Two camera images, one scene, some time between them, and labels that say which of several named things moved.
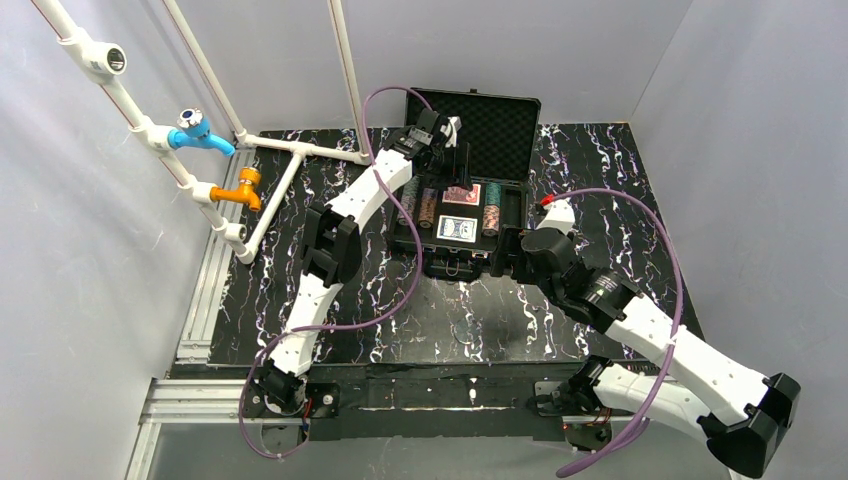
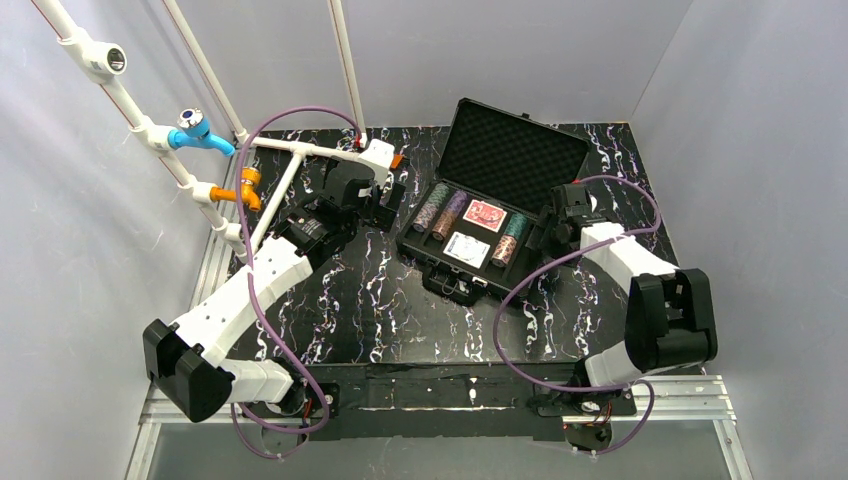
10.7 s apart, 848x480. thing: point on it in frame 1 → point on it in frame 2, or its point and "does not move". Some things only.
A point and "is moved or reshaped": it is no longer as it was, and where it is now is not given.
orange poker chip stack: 491,220 is moved or reshaped
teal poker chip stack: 492,193 → 516,225
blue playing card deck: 457,228 → 467,248
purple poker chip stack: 428,202 → 455,205
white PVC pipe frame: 104,61 does not move
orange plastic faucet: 245,193 does not move
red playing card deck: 462,195 → 485,214
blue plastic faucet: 193,129 does not move
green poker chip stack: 409,199 → 431,207
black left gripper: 456,165 → 385,204
